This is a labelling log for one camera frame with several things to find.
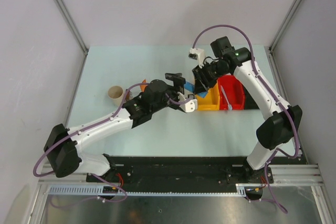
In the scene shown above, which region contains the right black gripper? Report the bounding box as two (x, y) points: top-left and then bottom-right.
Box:
(192, 61), (229, 95)

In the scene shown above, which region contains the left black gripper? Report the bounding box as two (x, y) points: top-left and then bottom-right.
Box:
(151, 73), (185, 113)

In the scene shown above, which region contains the blue toothpaste tube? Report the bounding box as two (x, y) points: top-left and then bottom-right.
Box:
(183, 80), (209, 98)

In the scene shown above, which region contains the brown block with hole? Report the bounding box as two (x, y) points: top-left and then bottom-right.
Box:
(126, 91), (133, 101)

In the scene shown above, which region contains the white paper cup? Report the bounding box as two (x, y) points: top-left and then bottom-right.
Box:
(108, 86), (124, 106)

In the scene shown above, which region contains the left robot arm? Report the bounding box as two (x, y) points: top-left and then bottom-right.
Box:
(43, 73), (197, 182)

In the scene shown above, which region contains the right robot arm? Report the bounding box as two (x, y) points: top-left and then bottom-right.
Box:
(188, 37), (302, 183)

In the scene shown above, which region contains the grey toothbrush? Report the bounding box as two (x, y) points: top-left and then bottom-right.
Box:
(220, 86), (233, 111)

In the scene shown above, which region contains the yellow plastic bin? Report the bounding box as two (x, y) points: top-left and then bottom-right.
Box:
(195, 83), (220, 111)

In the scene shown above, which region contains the red plastic bin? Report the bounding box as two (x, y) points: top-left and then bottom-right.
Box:
(217, 75), (245, 110)

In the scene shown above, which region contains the black plastic bin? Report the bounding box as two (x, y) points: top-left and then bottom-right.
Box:
(243, 86), (259, 110)

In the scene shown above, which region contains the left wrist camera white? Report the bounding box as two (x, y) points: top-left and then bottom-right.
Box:
(178, 92), (198, 113)

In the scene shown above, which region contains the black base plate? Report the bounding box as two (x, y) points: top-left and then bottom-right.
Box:
(54, 155), (281, 189)

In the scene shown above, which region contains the grey cable duct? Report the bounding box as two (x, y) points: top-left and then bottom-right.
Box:
(47, 184), (249, 197)

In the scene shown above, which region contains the right aluminium frame post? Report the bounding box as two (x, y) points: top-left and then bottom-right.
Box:
(270, 0), (320, 49)

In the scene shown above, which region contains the aluminium frame post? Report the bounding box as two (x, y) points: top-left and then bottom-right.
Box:
(270, 0), (320, 49)
(38, 0), (89, 54)

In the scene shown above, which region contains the left aluminium frame post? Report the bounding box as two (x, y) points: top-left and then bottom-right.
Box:
(38, 0), (89, 54)

